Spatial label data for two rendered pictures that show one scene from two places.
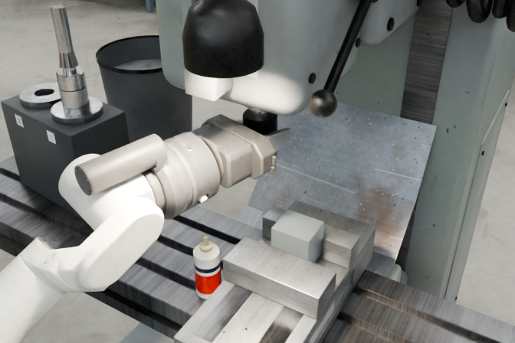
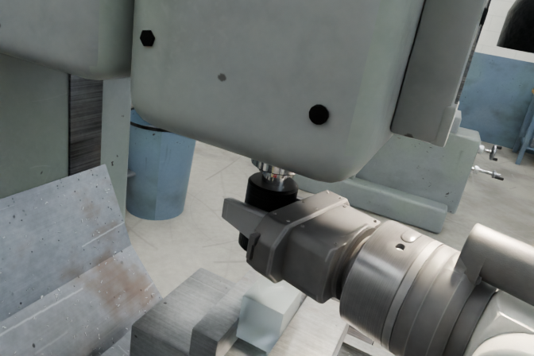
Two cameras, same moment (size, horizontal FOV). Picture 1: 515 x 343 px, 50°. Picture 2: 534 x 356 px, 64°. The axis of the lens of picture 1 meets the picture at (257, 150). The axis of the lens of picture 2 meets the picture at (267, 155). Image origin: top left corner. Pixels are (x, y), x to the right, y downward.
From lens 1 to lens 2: 0.82 m
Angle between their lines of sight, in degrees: 86
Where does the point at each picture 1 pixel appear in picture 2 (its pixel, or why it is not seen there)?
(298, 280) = (333, 319)
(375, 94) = (36, 164)
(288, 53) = not seen: hidden behind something
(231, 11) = not seen: outside the picture
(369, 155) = (67, 237)
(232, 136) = (330, 212)
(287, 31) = not seen: hidden behind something
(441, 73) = (102, 105)
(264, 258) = (304, 346)
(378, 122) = (53, 195)
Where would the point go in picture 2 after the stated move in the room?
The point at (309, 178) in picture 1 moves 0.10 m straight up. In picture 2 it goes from (21, 325) to (17, 260)
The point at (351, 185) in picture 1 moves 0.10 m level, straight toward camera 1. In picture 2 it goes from (72, 284) to (138, 299)
